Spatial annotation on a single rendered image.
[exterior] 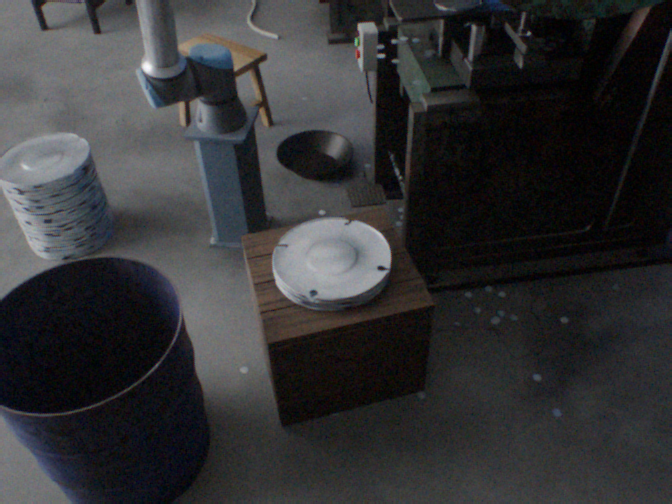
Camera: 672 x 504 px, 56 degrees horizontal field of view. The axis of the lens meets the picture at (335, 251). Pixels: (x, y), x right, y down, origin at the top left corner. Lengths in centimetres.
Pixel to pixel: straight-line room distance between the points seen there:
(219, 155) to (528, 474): 122
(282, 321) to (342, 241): 27
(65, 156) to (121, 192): 38
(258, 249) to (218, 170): 42
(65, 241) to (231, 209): 57
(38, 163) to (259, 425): 110
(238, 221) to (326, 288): 69
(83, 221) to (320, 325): 105
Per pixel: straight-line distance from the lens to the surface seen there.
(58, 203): 218
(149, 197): 249
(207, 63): 183
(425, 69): 179
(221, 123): 191
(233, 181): 200
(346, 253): 156
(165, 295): 151
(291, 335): 144
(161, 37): 172
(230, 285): 206
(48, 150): 228
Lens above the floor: 146
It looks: 43 degrees down
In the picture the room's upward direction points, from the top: 2 degrees counter-clockwise
